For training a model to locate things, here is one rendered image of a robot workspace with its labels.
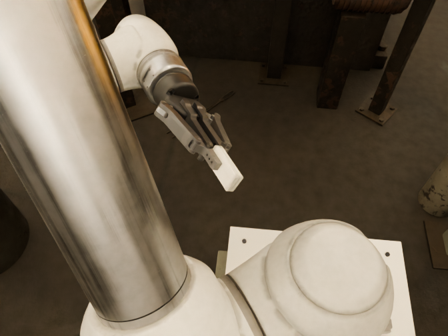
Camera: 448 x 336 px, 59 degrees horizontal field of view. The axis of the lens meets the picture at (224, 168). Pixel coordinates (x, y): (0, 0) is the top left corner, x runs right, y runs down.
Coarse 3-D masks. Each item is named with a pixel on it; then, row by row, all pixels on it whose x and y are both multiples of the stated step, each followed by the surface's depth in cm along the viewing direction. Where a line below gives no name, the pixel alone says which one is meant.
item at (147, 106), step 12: (108, 0) 120; (108, 12) 123; (96, 24) 125; (108, 24) 126; (108, 36) 129; (132, 96) 152; (144, 96) 159; (132, 108) 155; (144, 108) 155; (156, 108) 155; (132, 120) 152
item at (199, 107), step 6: (198, 102) 67; (198, 108) 66; (204, 114) 65; (204, 120) 65; (204, 126) 64; (210, 126) 64; (210, 132) 63; (210, 138) 63; (216, 138) 62; (216, 144) 62; (222, 144) 61
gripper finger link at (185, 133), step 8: (160, 104) 61; (168, 104) 62; (168, 112) 61; (176, 112) 61; (168, 120) 61; (176, 120) 60; (184, 120) 61; (176, 128) 60; (184, 128) 59; (176, 136) 61; (184, 136) 60; (192, 136) 59; (184, 144) 60; (200, 144) 59; (192, 152) 59
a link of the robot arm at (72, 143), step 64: (0, 0) 24; (64, 0) 26; (0, 64) 25; (64, 64) 27; (0, 128) 28; (64, 128) 28; (128, 128) 32; (64, 192) 29; (128, 192) 32; (64, 256) 34; (128, 256) 33; (128, 320) 36; (192, 320) 37; (256, 320) 42
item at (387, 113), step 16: (416, 0) 117; (432, 0) 114; (416, 16) 120; (400, 32) 127; (416, 32) 123; (400, 48) 130; (400, 64) 133; (384, 80) 142; (384, 96) 146; (368, 112) 154; (384, 112) 154
